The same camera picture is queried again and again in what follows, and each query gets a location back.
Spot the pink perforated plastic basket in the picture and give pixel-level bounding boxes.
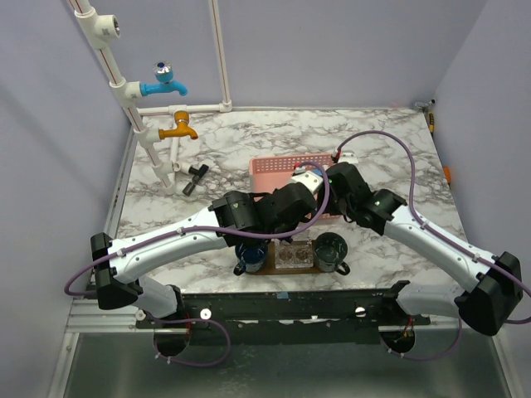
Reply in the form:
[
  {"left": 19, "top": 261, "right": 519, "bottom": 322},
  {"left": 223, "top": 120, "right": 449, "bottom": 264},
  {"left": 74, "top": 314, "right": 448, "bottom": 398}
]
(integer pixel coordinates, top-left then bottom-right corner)
[{"left": 247, "top": 153, "right": 345, "bottom": 221}]

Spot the dark blue mug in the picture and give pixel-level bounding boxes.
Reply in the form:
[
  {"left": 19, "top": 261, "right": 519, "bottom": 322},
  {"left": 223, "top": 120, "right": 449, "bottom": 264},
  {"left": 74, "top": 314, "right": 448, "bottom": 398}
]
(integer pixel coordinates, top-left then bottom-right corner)
[{"left": 233, "top": 241, "right": 268, "bottom": 276}]

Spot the brown oval wooden tray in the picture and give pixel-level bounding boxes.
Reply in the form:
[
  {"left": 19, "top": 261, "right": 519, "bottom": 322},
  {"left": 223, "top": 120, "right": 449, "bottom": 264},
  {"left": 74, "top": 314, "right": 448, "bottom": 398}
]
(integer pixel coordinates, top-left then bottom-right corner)
[{"left": 256, "top": 240, "right": 323, "bottom": 275}]

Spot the dark green ceramic mug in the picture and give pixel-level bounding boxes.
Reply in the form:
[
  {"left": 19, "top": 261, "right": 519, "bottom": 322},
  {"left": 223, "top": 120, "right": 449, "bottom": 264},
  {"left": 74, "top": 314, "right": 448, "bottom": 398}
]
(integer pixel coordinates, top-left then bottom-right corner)
[{"left": 313, "top": 232, "right": 350, "bottom": 276}]

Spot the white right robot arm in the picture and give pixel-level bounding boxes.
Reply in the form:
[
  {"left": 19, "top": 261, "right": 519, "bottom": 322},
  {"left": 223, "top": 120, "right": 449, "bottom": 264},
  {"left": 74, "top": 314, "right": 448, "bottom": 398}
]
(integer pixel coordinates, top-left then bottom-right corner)
[{"left": 326, "top": 163, "right": 524, "bottom": 336}]

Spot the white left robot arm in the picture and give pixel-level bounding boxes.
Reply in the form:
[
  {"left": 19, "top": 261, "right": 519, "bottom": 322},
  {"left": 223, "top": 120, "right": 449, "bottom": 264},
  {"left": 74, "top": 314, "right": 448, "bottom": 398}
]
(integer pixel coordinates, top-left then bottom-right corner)
[{"left": 95, "top": 182, "right": 319, "bottom": 328}]

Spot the yellow black tool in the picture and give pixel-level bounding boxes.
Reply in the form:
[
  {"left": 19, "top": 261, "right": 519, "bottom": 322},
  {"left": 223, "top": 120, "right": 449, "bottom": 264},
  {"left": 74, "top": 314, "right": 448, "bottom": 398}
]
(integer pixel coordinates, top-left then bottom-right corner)
[{"left": 427, "top": 99, "right": 436, "bottom": 135}]

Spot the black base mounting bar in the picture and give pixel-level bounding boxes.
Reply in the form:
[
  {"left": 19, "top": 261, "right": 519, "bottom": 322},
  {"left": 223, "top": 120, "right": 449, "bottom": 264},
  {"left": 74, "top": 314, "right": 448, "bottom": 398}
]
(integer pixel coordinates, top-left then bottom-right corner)
[{"left": 136, "top": 288, "right": 430, "bottom": 348}]

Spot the orange plastic faucet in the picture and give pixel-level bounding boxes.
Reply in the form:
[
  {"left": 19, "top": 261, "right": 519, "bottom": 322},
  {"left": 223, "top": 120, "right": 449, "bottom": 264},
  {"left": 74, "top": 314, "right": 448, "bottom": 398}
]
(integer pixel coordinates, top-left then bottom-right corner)
[{"left": 158, "top": 110, "right": 198, "bottom": 140}]

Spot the blue plastic faucet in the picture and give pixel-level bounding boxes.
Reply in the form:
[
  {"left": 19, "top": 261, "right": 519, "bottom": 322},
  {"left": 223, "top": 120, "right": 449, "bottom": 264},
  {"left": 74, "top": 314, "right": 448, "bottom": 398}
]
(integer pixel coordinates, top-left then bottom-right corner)
[{"left": 140, "top": 61, "right": 188, "bottom": 97}]

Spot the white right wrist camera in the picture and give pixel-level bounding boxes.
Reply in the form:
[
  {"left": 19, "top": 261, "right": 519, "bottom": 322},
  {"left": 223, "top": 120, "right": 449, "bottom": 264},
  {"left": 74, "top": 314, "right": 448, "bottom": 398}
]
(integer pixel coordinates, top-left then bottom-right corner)
[{"left": 333, "top": 151, "right": 358, "bottom": 165}]

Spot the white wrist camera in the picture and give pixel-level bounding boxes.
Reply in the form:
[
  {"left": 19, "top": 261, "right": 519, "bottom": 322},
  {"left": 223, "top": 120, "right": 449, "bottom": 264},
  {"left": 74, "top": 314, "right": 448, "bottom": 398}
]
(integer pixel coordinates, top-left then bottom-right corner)
[
  {"left": 333, "top": 151, "right": 358, "bottom": 165},
  {"left": 288, "top": 166, "right": 324, "bottom": 195}
]

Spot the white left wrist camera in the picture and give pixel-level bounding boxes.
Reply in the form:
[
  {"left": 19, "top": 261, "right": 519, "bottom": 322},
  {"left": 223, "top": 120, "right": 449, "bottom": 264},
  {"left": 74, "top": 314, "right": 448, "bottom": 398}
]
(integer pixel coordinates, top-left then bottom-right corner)
[{"left": 288, "top": 166, "right": 324, "bottom": 195}]

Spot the black t-handle valve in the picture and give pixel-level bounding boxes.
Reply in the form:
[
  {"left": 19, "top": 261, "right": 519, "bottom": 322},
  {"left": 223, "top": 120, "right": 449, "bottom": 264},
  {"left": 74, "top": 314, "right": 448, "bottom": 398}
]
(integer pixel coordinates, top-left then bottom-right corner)
[{"left": 183, "top": 164, "right": 209, "bottom": 197}]

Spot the orange clip on wall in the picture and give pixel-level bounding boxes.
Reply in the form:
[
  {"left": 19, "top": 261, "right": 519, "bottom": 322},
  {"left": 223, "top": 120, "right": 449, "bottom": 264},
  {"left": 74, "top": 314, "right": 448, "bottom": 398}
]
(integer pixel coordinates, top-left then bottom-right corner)
[{"left": 443, "top": 167, "right": 451, "bottom": 184}]

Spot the white pvc pipe frame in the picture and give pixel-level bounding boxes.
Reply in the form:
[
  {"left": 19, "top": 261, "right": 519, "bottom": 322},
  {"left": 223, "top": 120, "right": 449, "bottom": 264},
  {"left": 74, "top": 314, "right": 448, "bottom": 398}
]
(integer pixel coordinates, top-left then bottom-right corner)
[{"left": 68, "top": 1, "right": 233, "bottom": 195}]

